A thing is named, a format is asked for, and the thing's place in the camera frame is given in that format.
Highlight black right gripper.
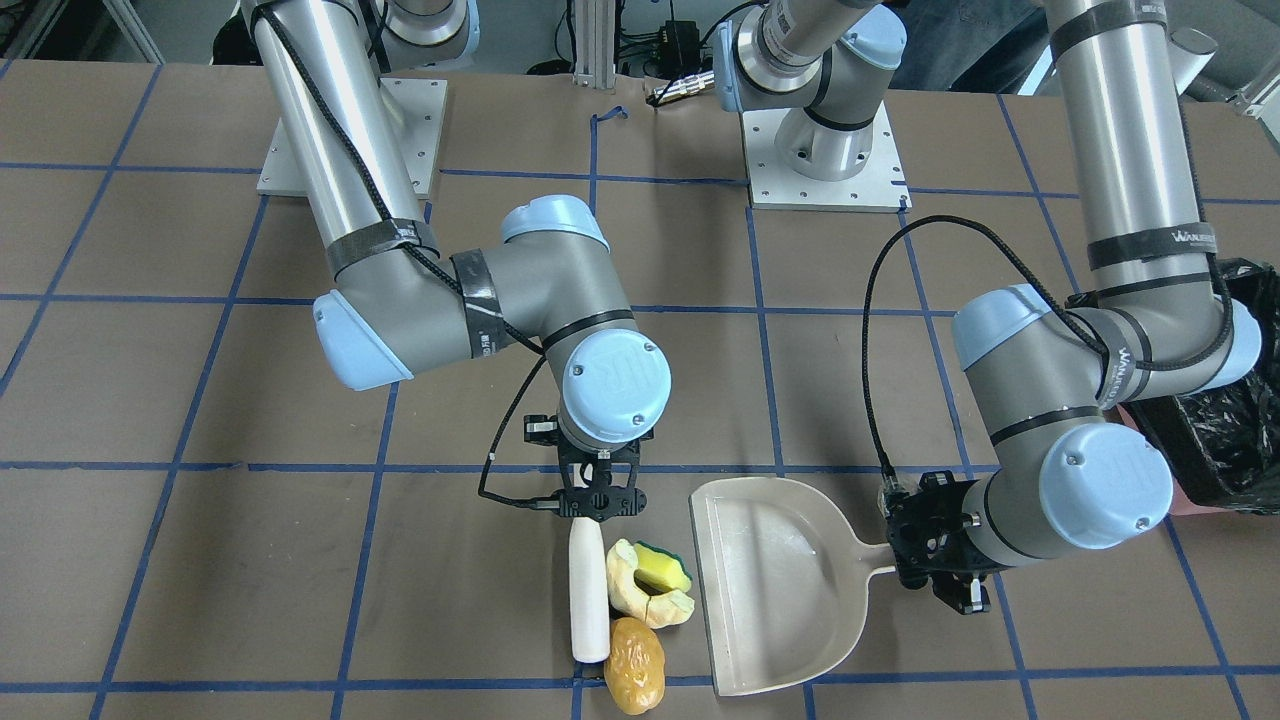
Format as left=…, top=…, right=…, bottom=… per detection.
left=522, top=415, right=654, bottom=521

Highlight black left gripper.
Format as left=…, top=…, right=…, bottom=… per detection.
left=882, top=470, right=1006, bottom=616

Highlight white hand brush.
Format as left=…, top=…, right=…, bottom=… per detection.
left=568, top=518, right=611, bottom=664

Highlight beige plastic dustpan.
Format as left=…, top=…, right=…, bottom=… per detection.
left=690, top=477, right=895, bottom=697

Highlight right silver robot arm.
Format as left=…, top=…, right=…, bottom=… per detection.
left=241, top=1, right=671, bottom=521

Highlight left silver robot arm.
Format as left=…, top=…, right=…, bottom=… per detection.
left=874, top=1, right=1262, bottom=614

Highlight black lined trash bin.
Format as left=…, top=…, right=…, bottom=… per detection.
left=1106, top=258, right=1279, bottom=515

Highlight yellow green sponge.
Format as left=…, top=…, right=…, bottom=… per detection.
left=632, top=541, right=692, bottom=593

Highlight cream curved peel piece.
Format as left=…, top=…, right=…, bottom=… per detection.
left=605, top=539, right=695, bottom=629

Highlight orange potato toy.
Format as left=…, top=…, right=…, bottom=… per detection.
left=603, top=618, right=666, bottom=716

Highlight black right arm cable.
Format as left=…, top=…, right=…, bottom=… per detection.
left=477, top=355, right=563, bottom=512

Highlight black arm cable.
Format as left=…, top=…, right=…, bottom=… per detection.
left=477, top=355, right=563, bottom=512
left=861, top=214, right=1233, bottom=483

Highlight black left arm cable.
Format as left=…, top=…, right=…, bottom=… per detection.
left=861, top=214, right=1233, bottom=483

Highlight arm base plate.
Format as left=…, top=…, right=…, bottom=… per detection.
left=741, top=105, right=913, bottom=213
left=256, top=78, right=448, bottom=201

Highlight aluminium frame post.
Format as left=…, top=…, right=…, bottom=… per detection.
left=570, top=0, right=620, bottom=94

